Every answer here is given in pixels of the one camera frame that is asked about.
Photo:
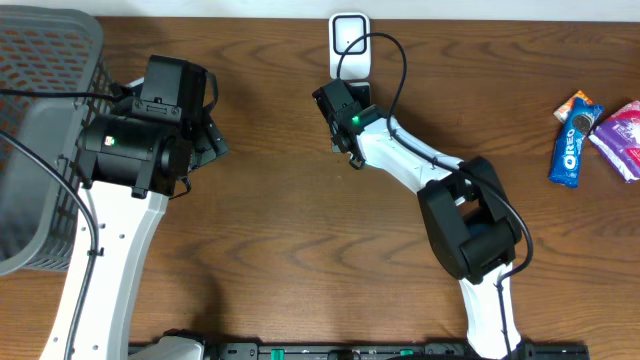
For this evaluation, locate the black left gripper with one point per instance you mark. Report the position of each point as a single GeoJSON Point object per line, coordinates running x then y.
{"type": "Point", "coordinates": [212, 138]}

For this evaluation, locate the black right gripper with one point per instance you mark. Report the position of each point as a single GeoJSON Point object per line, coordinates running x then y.
{"type": "Point", "coordinates": [330, 100]}

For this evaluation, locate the orange Kleenex tissue pack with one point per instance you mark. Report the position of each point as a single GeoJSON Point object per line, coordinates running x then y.
{"type": "Point", "coordinates": [563, 111]}

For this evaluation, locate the blue snack wrapper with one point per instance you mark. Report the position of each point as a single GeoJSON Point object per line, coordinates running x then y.
{"type": "Point", "coordinates": [566, 158]}

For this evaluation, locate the purple Carefree pad pack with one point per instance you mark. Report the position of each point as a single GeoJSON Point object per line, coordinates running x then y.
{"type": "Point", "coordinates": [617, 140]}

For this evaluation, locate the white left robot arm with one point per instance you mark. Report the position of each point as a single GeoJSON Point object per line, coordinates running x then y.
{"type": "Point", "coordinates": [120, 214]}

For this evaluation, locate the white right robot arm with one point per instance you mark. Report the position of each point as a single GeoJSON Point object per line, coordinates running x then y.
{"type": "Point", "coordinates": [471, 227]}

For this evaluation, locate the white barcode scanner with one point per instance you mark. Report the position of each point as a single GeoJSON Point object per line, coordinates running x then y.
{"type": "Point", "coordinates": [349, 58]}

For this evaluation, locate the grey plastic mesh basket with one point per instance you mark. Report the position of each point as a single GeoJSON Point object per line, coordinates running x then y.
{"type": "Point", "coordinates": [53, 58]}

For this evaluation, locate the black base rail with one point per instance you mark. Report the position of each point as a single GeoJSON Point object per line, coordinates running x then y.
{"type": "Point", "coordinates": [450, 350]}

